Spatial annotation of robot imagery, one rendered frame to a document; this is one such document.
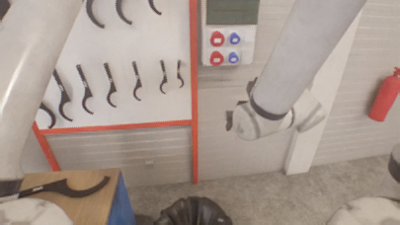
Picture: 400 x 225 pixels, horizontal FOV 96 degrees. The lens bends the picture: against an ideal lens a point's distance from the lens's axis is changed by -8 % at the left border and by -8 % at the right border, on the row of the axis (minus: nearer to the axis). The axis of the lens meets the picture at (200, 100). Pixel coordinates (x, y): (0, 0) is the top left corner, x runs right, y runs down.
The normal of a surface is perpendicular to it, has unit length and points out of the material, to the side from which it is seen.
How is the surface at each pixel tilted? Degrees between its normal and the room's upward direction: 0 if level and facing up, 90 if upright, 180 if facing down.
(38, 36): 68
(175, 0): 90
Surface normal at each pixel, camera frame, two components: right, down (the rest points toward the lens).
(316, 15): -0.66, 0.48
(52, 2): 0.78, -0.11
